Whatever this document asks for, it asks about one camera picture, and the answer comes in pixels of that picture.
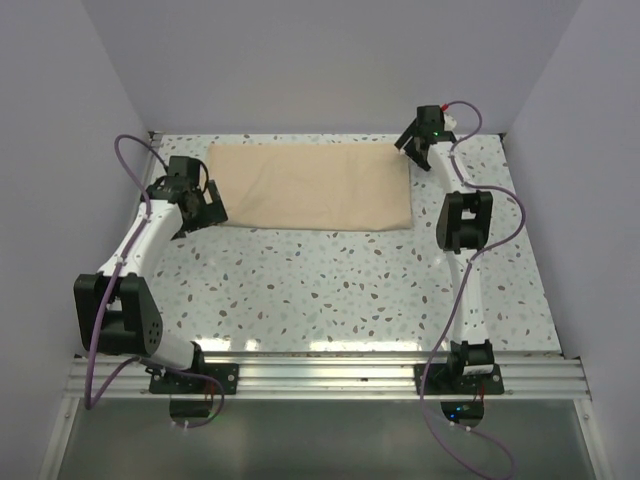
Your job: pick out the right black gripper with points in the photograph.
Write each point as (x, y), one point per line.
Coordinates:
(411, 131)

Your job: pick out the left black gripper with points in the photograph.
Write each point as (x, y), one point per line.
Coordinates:
(213, 213)

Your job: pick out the beige cloth wrap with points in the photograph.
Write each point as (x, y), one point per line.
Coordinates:
(341, 187)

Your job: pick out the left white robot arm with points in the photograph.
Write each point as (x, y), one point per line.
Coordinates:
(116, 311)

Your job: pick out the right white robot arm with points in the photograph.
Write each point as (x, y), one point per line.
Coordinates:
(462, 230)

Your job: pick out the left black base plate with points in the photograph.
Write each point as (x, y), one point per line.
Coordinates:
(223, 377)

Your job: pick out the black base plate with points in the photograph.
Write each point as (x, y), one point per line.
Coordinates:
(470, 380)
(223, 377)

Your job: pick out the aluminium mounting rail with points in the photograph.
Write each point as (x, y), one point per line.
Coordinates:
(392, 376)

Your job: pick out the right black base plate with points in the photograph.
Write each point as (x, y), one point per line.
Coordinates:
(470, 380)

